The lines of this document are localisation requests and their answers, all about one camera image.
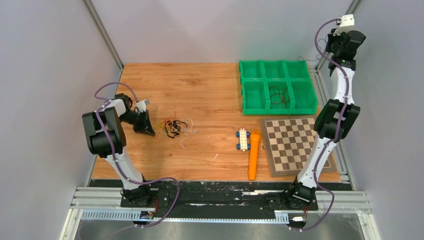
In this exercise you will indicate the orange toy microphone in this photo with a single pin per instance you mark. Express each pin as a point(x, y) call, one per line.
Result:
point(255, 137)

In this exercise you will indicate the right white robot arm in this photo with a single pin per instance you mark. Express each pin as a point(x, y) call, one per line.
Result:
point(335, 119)

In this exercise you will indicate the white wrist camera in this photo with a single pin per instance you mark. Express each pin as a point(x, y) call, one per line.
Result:
point(345, 24)
point(141, 106)

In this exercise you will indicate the white blue toy car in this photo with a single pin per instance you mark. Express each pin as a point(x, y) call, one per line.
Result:
point(243, 137)

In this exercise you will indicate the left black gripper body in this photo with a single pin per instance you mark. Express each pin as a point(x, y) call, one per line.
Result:
point(138, 120)

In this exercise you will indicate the green plastic bin organizer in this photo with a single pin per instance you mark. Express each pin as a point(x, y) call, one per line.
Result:
point(277, 87)

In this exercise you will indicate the wooden chessboard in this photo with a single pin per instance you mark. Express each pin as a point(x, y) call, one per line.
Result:
point(288, 142)

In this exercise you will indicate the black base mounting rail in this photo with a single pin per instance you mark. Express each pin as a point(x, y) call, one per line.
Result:
point(219, 199)

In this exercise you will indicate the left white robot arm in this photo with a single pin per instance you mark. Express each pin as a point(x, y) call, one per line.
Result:
point(105, 137)

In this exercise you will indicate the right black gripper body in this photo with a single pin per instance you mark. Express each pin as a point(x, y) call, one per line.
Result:
point(333, 45)

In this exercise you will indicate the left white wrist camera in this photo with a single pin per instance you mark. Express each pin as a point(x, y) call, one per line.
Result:
point(141, 106)

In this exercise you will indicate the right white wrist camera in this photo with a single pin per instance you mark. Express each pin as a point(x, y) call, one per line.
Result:
point(345, 24)

